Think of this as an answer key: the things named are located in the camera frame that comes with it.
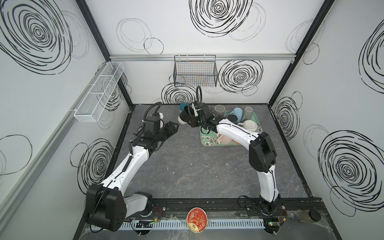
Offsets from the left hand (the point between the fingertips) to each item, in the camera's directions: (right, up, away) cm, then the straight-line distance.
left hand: (177, 126), depth 81 cm
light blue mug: (+40, +9, +22) cm, 46 cm away
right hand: (+6, +4, +10) cm, 12 cm away
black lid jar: (+59, -39, -16) cm, 72 cm away
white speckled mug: (+45, 0, +16) cm, 48 cm away
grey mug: (+26, +10, +22) cm, 36 cm away
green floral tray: (+18, -9, +19) cm, 28 cm away
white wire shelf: (-41, +12, -7) cm, 43 cm away
